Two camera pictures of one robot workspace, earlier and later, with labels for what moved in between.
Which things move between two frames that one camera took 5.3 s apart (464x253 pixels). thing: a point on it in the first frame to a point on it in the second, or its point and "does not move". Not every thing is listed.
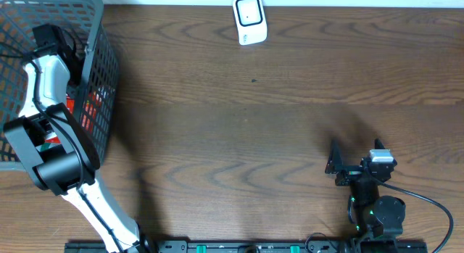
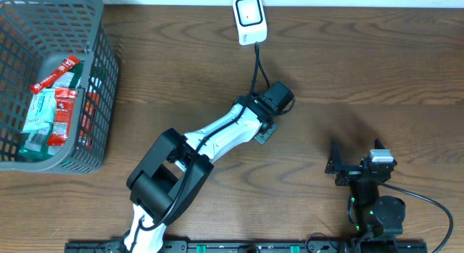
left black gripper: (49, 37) to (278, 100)
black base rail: (256, 246) does not move
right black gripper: (335, 166) does not move
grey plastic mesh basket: (93, 78) does not move
